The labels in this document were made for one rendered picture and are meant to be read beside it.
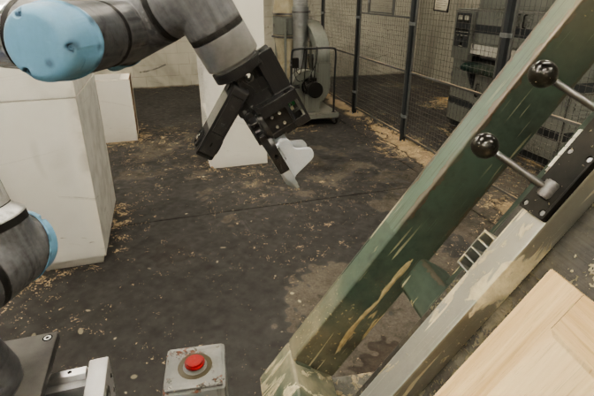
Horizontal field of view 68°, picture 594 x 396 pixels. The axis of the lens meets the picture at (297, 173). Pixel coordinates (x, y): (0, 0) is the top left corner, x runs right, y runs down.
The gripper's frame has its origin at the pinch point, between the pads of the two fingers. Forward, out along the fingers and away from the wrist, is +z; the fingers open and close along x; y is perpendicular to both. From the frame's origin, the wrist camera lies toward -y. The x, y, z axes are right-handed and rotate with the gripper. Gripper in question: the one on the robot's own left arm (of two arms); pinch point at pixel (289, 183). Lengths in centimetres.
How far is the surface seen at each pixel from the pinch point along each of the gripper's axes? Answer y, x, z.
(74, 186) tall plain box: -107, 205, 34
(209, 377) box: -33.0, 5.9, 30.6
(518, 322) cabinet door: 16.1, -23.8, 23.2
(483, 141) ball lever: 25.7, -11.8, 4.1
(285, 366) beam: -20.8, 8.4, 41.6
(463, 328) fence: 10.6, -18.1, 26.0
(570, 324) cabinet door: 19.6, -29.2, 20.9
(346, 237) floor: 18, 194, 164
